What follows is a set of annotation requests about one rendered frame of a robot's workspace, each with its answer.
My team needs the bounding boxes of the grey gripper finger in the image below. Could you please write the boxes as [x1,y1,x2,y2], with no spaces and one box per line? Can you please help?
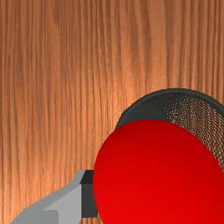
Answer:
[10,169,99,224]

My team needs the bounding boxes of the dark mesh basket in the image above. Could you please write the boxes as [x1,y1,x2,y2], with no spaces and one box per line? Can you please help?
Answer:
[114,87,224,175]

